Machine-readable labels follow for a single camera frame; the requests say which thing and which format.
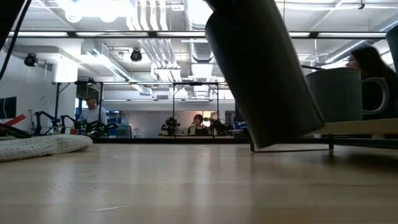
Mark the large dark tall cup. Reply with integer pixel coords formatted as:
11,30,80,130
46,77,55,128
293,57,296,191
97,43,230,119
204,0,325,149

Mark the white mug with handle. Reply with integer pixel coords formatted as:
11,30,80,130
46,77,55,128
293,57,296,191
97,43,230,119
305,67,391,123

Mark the dark green cup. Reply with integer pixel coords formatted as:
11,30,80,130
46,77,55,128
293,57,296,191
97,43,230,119
385,24,398,74

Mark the seated person at far desk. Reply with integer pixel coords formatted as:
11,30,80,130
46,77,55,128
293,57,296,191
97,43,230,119
187,114,211,137

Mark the person in light shirt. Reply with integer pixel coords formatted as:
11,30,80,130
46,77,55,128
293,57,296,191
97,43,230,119
80,96,108,126

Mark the white knitted cloth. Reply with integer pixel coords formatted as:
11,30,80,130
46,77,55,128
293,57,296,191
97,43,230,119
0,134,94,163

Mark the person with dark hair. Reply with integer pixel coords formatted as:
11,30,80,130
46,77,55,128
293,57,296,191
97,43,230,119
345,46,398,121

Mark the red flat object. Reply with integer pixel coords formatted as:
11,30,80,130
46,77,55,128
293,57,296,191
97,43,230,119
4,114,27,127

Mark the black background workstation frame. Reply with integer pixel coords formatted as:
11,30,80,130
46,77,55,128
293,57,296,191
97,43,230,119
53,80,105,125
172,81,220,138

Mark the silver ribbed ceiling duct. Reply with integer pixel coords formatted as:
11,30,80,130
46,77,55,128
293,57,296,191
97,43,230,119
184,0,218,63

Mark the black hanging ceiling camera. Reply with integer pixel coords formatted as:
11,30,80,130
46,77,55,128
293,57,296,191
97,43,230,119
130,48,143,63
24,52,39,67

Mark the black overhead frame bar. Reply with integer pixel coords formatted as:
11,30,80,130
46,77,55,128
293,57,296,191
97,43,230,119
7,30,388,40

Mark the black wall panel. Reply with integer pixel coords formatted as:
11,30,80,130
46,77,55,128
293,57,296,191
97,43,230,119
0,96,17,120

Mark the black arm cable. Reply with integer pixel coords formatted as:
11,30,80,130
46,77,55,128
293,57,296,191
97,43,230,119
0,0,32,81

